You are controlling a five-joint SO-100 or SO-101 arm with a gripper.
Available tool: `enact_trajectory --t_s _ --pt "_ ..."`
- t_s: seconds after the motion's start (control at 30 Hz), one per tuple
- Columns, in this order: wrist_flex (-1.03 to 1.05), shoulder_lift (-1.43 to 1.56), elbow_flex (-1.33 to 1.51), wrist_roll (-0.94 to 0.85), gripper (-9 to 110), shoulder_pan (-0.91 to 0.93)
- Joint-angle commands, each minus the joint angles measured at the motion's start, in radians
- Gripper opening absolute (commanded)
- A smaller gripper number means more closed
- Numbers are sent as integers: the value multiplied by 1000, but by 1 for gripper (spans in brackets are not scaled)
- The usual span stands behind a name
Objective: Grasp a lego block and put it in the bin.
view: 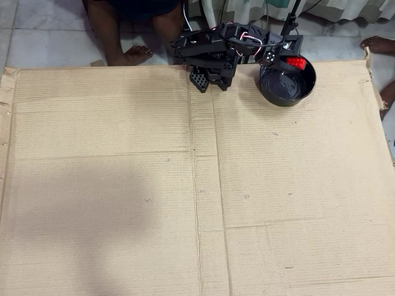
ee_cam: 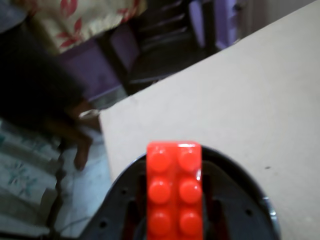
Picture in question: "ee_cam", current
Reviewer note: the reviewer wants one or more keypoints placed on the cream cloth with red leaves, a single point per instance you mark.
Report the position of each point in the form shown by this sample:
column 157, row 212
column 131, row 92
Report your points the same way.
column 82, row 20

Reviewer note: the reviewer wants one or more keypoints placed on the dark wooden chair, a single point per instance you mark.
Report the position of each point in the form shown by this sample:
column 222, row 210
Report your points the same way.
column 162, row 42

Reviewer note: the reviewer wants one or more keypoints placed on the white cloth with teal print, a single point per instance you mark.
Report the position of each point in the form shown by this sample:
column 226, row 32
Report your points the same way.
column 20, row 170

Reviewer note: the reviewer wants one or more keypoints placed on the bare leg with foot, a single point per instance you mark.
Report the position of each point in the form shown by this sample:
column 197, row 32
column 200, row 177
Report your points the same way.
column 37, row 95

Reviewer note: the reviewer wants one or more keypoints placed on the large flat cardboard sheet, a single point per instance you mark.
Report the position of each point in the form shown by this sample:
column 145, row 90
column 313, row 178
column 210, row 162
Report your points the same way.
column 237, row 87

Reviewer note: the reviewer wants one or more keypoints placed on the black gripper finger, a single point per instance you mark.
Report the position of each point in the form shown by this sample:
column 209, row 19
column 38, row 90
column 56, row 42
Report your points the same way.
column 120, row 200
column 232, row 200

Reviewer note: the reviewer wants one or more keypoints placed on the red lego block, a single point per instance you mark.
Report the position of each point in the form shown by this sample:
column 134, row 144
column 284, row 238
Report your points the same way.
column 175, row 190

